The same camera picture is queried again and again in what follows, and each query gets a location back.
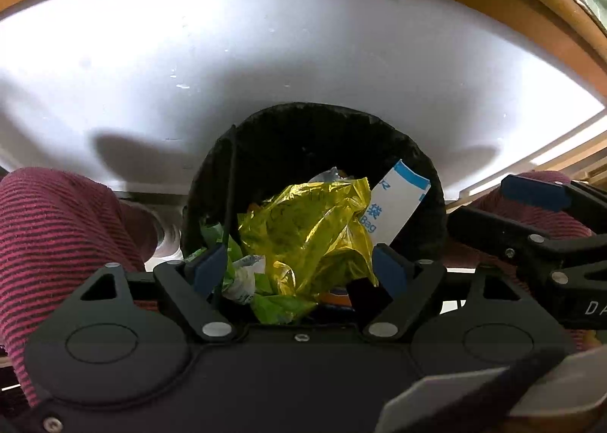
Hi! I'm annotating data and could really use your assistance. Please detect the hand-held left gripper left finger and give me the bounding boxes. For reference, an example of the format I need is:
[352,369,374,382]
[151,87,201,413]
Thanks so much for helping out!
[78,243,235,343]

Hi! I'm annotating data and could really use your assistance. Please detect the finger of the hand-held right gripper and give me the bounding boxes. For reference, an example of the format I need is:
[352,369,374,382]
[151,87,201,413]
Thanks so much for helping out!
[502,174,607,237]
[448,206,607,278]

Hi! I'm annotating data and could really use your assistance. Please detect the white blue paper packet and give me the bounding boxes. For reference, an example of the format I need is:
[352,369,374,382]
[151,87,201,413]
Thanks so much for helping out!
[363,159,432,248]

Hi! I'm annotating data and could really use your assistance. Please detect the black lined trash can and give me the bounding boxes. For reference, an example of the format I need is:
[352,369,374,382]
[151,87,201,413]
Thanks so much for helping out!
[180,102,447,324]

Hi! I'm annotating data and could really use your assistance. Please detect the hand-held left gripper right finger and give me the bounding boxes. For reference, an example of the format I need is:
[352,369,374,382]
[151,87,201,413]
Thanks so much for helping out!
[363,243,517,343]

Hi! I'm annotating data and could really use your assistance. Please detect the yellow foil wrapper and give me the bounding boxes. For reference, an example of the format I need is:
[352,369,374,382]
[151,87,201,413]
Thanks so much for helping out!
[237,177,380,301]

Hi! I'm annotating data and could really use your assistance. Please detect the green snack wrapper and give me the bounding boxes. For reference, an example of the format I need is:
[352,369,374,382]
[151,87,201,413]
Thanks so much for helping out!
[182,219,318,326]

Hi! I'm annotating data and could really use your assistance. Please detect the white crumpled wrapper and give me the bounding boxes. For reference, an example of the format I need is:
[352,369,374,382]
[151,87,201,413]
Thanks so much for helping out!
[223,255,266,305]

